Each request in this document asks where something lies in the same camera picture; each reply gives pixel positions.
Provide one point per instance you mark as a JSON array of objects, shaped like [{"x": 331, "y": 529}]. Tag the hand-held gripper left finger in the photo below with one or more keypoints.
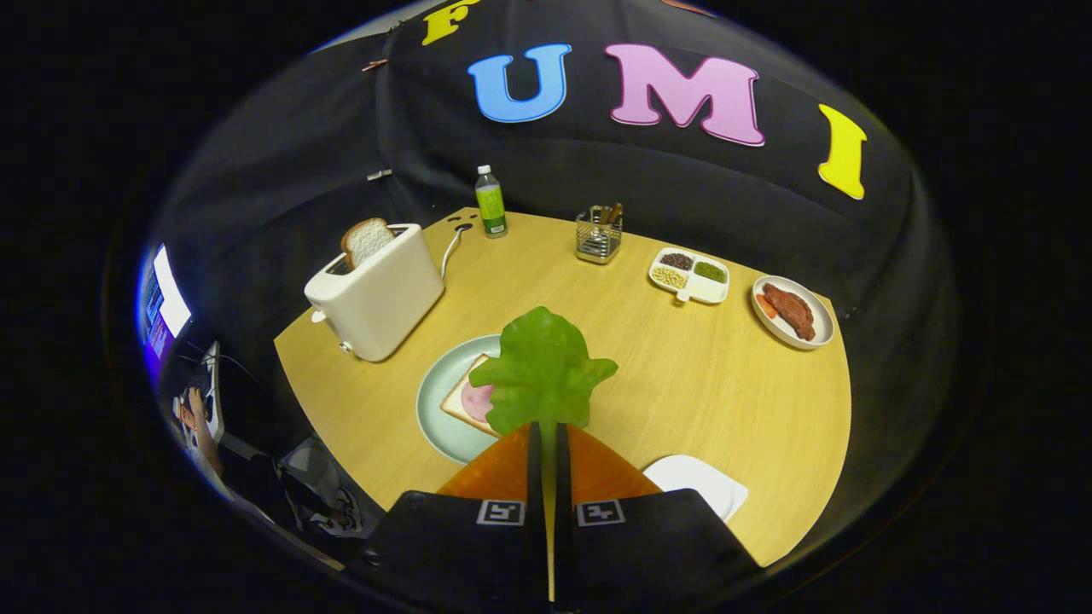
[{"x": 535, "y": 477}]

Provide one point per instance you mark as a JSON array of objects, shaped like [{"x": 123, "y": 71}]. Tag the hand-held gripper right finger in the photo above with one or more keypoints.
[{"x": 563, "y": 477}]

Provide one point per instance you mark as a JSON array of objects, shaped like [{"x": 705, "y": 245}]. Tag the green lettuce leaf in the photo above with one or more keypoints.
[{"x": 546, "y": 367}]

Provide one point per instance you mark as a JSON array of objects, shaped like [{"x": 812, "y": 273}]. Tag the toasted bread slice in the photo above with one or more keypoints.
[{"x": 368, "y": 241}]

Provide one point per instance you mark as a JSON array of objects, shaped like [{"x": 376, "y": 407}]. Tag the pink ham slice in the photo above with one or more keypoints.
[{"x": 476, "y": 401}]

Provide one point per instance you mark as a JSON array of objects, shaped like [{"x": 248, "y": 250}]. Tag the bread slice with crust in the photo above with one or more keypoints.
[{"x": 458, "y": 402}]

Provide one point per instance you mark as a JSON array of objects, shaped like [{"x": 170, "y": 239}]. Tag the pale green round plate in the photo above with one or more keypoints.
[{"x": 435, "y": 426}]

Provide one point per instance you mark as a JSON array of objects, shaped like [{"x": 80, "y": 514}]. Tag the white rounded square plate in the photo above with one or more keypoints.
[{"x": 699, "y": 486}]

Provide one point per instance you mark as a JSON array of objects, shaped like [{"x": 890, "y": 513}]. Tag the dark grey bag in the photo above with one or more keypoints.
[{"x": 328, "y": 490}]

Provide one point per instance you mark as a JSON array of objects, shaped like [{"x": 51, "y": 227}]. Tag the pile of yellow beans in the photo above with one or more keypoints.
[{"x": 670, "y": 278}]

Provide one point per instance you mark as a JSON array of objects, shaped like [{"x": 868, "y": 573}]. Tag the white toaster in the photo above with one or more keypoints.
[{"x": 384, "y": 298}]

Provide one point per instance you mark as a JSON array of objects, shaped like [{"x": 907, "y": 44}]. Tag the white divided dish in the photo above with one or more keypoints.
[{"x": 708, "y": 292}]

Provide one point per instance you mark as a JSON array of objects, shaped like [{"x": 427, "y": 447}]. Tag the pile of dark red beans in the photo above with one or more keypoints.
[{"x": 676, "y": 261}]

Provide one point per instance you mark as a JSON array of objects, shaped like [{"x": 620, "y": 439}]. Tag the pile of green beans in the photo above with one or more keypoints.
[{"x": 710, "y": 272}]

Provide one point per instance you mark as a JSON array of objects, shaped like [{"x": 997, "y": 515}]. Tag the orange carrot slice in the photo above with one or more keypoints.
[{"x": 766, "y": 306}]

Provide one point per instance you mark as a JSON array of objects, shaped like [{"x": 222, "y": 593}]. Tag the green label drink bottle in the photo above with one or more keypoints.
[{"x": 491, "y": 209}]

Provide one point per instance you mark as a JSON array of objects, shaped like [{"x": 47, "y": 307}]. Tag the brown meat piece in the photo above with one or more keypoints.
[{"x": 791, "y": 311}]

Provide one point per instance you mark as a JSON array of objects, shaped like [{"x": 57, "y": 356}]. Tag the round white plate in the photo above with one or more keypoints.
[{"x": 821, "y": 333}]

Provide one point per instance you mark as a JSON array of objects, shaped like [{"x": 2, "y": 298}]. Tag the black backdrop cloth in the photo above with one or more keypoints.
[{"x": 597, "y": 170}]

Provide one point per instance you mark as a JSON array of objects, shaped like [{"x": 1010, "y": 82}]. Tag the computer monitor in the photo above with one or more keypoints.
[{"x": 166, "y": 303}]

